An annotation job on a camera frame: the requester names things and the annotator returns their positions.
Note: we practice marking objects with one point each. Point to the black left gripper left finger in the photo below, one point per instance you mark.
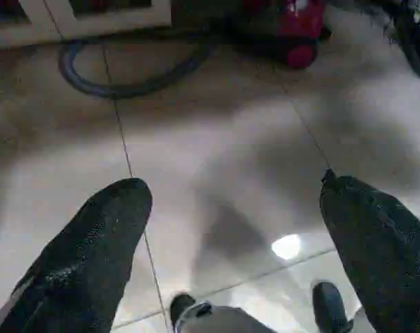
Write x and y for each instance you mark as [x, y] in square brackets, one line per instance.
[84, 260]

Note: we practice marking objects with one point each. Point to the grey robot leg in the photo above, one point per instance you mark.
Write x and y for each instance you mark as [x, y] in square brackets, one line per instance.
[227, 320]

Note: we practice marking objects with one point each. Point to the black plastic object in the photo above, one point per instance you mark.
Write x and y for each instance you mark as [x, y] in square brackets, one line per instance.
[414, 45]

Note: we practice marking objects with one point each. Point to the red vacuum cleaner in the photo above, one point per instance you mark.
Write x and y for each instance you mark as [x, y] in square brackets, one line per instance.
[296, 21]

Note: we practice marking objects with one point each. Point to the white sideboard cabinet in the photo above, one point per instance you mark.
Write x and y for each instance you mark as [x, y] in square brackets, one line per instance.
[22, 31]

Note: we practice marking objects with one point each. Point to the black robot foot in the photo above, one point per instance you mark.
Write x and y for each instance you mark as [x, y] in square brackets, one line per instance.
[329, 305]
[182, 307]

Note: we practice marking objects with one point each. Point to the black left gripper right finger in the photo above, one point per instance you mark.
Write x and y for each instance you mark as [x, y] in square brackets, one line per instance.
[379, 249]

